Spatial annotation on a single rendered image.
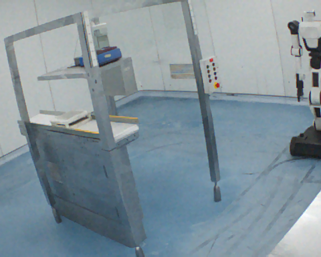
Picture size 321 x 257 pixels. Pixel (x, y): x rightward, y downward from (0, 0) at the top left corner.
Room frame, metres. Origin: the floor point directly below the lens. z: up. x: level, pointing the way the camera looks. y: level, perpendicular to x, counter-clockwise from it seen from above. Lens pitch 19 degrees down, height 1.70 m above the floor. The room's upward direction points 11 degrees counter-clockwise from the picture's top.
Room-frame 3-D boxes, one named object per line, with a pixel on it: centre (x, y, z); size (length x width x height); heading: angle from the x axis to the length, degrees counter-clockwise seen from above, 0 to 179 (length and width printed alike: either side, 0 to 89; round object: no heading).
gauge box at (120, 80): (2.46, 0.21, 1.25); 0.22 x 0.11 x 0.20; 45
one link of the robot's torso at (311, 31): (3.36, -1.70, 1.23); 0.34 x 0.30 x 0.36; 46
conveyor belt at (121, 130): (2.78, 0.71, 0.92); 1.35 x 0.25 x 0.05; 45
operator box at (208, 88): (2.84, -0.45, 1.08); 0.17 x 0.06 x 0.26; 135
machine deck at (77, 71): (2.51, 0.44, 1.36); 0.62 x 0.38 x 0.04; 45
